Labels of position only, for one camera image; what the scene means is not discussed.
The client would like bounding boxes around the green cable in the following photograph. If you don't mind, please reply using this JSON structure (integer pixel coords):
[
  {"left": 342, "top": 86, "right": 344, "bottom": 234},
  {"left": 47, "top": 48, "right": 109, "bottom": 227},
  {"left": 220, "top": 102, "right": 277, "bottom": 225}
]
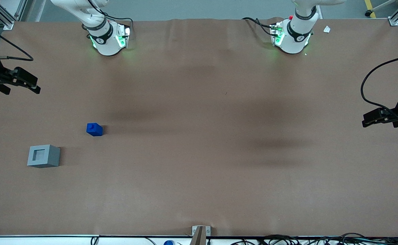
[{"left": 354, "top": 238, "right": 398, "bottom": 245}]

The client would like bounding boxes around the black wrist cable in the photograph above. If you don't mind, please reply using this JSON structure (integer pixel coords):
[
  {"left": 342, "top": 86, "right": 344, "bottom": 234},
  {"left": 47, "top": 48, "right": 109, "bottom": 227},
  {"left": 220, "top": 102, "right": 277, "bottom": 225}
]
[
  {"left": 0, "top": 21, "right": 34, "bottom": 62},
  {"left": 361, "top": 54, "right": 398, "bottom": 113}
]

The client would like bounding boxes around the beige camera pole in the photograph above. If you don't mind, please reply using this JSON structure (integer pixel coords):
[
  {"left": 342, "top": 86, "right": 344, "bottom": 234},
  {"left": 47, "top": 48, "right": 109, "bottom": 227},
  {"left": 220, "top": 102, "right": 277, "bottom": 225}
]
[{"left": 189, "top": 226, "right": 207, "bottom": 245}]

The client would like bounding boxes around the gray metal bracket plate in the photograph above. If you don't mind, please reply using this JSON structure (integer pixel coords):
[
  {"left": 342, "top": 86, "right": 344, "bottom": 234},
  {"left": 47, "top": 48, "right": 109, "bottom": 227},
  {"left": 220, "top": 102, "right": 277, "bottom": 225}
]
[{"left": 191, "top": 226, "right": 211, "bottom": 236}]

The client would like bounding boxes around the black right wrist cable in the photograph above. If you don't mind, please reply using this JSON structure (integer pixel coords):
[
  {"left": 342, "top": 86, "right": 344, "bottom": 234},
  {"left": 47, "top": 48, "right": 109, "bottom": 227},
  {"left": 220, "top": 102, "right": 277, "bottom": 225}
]
[{"left": 0, "top": 21, "right": 34, "bottom": 62}]

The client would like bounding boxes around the blue plastic insert part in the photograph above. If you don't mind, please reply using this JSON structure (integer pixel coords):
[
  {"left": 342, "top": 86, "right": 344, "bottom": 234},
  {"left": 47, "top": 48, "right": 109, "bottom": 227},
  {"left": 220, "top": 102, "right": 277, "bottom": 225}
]
[{"left": 86, "top": 123, "right": 103, "bottom": 137}]

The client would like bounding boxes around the chair leg with caster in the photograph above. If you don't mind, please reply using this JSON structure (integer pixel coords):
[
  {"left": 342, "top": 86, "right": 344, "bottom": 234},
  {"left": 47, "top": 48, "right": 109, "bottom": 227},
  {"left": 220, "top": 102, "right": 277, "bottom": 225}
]
[{"left": 365, "top": 0, "right": 398, "bottom": 17}]

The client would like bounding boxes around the black left arm base cable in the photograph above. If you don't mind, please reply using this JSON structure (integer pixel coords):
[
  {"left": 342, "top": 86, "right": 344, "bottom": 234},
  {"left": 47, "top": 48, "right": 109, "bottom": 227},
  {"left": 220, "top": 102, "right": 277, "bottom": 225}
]
[{"left": 242, "top": 17, "right": 275, "bottom": 36}]

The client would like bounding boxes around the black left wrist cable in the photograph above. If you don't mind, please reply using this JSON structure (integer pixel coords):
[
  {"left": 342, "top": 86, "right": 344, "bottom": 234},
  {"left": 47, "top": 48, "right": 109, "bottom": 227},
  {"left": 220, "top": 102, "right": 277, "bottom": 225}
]
[{"left": 361, "top": 54, "right": 398, "bottom": 113}]

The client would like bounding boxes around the large table cover sheet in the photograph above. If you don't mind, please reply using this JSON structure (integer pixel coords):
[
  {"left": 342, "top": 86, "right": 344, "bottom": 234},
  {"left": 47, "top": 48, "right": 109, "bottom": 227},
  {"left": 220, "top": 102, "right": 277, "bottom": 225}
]
[{"left": 0, "top": 18, "right": 398, "bottom": 237}]

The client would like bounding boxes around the gray square base block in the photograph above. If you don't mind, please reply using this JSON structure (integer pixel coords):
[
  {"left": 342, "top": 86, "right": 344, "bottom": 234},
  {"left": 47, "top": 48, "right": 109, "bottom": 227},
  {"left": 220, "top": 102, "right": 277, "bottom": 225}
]
[{"left": 27, "top": 144, "right": 60, "bottom": 168}]

